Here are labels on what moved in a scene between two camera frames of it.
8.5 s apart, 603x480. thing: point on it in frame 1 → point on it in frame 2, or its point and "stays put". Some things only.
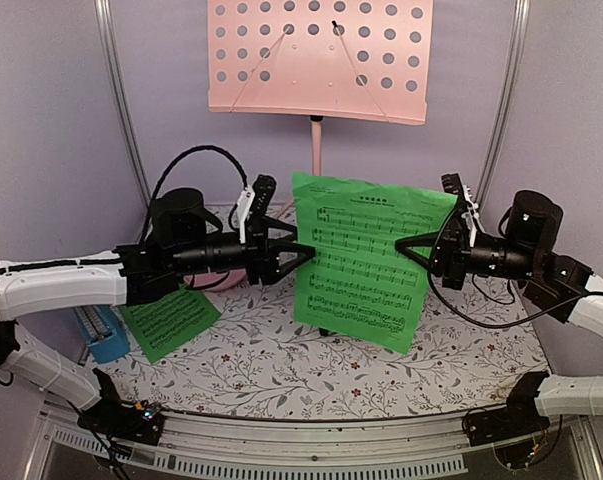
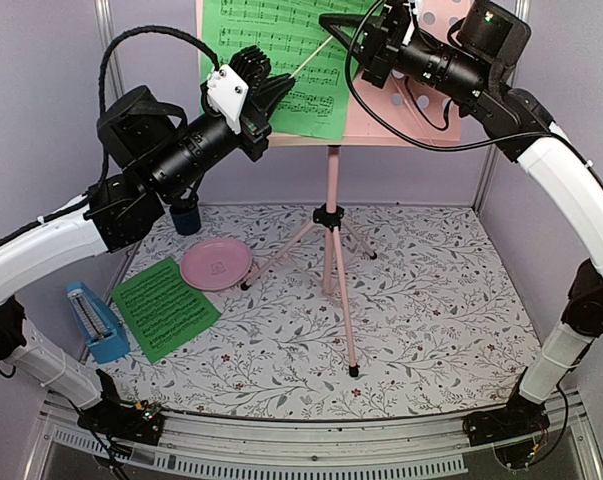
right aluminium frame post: [505, 99] stays put
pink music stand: [351, 60] → [392, 117]
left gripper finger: [277, 271] → [279, 85]
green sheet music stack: [161, 324] stays put
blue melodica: [103, 332] stays put
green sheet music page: [357, 284] → [290, 34]
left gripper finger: [274, 223] → [267, 100]
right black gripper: [452, 253] → [373, 49]
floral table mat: [261, 361] stays put
